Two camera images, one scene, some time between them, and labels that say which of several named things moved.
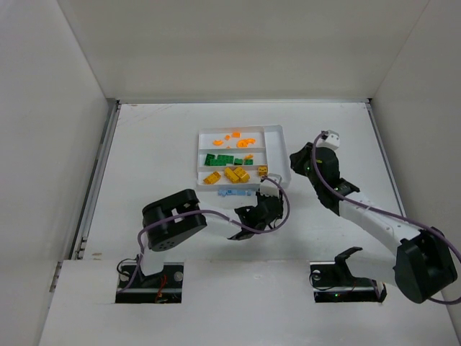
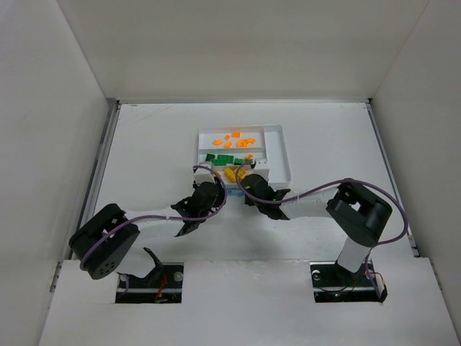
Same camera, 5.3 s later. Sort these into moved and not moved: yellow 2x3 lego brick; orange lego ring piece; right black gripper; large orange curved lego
Moved: right black gripper
Not moved: large orange curved lego; orange lego ring piece; yellow 2x3 lego brick
